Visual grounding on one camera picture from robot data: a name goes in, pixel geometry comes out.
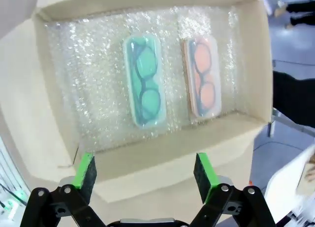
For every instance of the orange translucent glasses case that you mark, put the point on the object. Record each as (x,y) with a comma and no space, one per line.
(214,64)

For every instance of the green translucent glasses case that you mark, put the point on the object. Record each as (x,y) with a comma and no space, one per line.
(128,94)

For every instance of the grey metal chair leg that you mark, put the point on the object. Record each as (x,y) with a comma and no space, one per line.
(272,124)

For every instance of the white device with green light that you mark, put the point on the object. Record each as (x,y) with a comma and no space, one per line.
(14,197)

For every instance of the clear bubble wrap sheet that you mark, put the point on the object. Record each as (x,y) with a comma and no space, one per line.
(93,89)

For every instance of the black glasses in orange case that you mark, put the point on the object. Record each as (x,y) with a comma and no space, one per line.
(201,78)

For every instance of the beige cardboard shipping box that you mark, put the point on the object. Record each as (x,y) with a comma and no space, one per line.
(152,172)

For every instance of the person in black clothing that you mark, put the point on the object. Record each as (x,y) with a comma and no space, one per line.
(292,99)

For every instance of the person's hand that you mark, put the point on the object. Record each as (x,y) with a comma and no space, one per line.
(310,171)

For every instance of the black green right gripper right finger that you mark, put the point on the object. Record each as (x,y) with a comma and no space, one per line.
(203,177)

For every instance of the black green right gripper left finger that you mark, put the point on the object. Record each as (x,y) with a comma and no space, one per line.
(86,177)

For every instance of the black glasses in green case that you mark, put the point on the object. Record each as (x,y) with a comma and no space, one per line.
(142,83)

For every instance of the background person in dark trousers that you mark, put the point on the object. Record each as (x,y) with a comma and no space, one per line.
(301,14)

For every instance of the white paper sheet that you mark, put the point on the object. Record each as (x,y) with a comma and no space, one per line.
(283,187)

